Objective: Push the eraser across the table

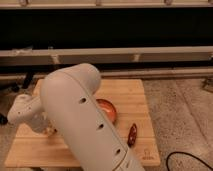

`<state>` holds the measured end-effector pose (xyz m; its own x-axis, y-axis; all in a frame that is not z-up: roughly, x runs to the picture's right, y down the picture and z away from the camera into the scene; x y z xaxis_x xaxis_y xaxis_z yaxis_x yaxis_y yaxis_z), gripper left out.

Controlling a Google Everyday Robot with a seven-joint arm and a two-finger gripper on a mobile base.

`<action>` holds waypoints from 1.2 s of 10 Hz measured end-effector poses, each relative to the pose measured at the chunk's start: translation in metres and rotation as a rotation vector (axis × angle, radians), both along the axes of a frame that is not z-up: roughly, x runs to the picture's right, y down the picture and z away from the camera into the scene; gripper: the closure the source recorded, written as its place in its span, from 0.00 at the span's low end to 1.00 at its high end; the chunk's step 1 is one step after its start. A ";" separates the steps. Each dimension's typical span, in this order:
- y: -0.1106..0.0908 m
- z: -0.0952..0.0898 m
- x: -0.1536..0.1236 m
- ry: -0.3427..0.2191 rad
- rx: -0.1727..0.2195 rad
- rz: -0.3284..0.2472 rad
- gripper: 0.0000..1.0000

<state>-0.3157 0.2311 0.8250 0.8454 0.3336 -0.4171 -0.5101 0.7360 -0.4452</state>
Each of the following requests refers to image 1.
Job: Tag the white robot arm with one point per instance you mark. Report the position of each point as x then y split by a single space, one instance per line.
67 97

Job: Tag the orange round bowl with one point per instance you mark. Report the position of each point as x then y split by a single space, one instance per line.
109 110

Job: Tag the wooden cutting board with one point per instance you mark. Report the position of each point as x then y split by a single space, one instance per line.
30 149

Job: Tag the black clamp stand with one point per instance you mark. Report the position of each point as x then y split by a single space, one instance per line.
15 87

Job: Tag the grey metal shelf rail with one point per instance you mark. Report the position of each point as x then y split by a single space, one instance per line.
30 57

